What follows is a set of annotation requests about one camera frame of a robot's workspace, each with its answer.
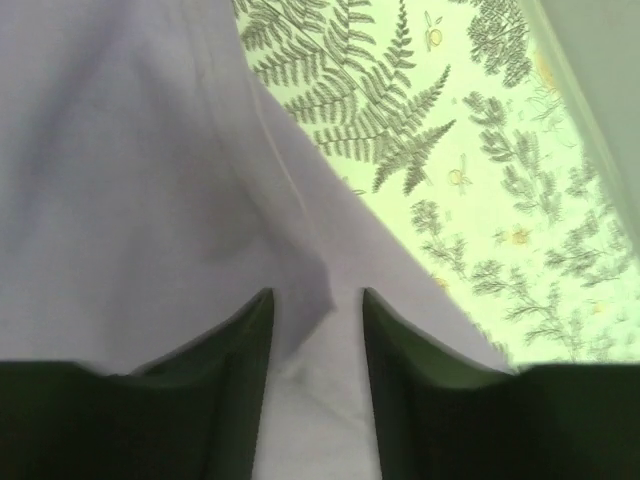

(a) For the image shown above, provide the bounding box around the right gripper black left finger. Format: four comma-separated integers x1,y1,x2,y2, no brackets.
1,289,274,480

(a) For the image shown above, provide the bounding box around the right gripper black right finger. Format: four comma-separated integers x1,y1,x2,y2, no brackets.
362,289,639,480

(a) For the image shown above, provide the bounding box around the purple t shirt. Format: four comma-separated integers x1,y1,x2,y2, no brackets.
1,1,507,479

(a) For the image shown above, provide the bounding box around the floral table cloth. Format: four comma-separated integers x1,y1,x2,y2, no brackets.
234,0,639,364

